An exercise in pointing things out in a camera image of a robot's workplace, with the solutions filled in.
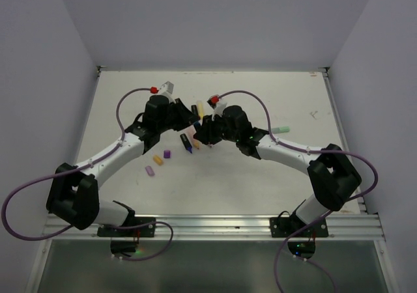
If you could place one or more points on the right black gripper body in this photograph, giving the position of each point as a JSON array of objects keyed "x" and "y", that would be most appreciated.
[{"x": 229, "y": 135}]

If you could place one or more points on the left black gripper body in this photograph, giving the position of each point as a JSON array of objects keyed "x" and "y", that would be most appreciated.
[{"x": 169, "y": 120}]

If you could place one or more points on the aluminium rail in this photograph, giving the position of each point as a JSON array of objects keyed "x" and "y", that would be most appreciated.
[{"x": 336, "y": 227}]

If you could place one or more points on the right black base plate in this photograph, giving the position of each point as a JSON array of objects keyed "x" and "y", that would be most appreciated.
[{"x": 285, "y": 224}]

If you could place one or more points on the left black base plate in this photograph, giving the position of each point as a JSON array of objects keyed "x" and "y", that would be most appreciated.
[{"x": 125, "y": 240}]

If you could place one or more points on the pastel yellow highlighter cap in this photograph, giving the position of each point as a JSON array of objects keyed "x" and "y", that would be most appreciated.
[{"x": 158, "y": 160}]

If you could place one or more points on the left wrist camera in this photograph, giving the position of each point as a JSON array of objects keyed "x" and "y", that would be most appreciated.
[{"x": 167, "y": 90}]

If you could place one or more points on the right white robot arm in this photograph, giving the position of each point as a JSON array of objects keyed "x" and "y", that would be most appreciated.
[{"x": 331, "y": 174}]

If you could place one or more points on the pastel green highlighter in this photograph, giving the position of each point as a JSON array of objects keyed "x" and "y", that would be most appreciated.
[{"x": 281, "y": 129}]

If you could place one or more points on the purple highlighter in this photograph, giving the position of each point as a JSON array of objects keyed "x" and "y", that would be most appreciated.
[{"x": 186, "y": 142}]

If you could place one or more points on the pastel pink highlighter cap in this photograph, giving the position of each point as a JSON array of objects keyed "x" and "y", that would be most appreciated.
[{"x": 149, "y": 170}]

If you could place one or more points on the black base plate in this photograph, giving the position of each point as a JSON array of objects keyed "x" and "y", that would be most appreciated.
[
  {"x": 125, "y": 240},
  {"x": 285, "y": 224}
]

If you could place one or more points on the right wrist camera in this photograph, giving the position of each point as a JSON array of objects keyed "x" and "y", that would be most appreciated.
[{"x": 218, "y": 105}]

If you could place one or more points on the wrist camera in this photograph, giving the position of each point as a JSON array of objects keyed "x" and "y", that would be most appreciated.
[
  {"x": 167, "y": 90},
  {"x": 218, "y": 105}
]

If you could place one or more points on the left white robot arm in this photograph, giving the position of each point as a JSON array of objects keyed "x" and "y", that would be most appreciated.
[{"x": 74, "y": 195}]

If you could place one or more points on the black neon pink highlighter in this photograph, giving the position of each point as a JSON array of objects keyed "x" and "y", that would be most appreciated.
[{"x": 194, "y": 109}]

